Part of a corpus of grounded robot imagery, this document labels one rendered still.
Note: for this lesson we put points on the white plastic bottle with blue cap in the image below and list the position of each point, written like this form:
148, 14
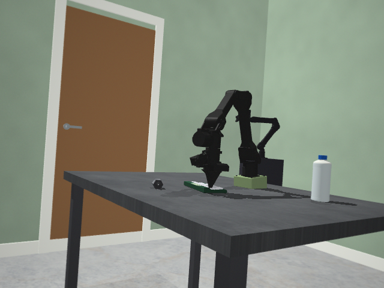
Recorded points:
321, 179

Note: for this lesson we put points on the green keyboard case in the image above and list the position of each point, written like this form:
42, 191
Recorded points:
203, 187

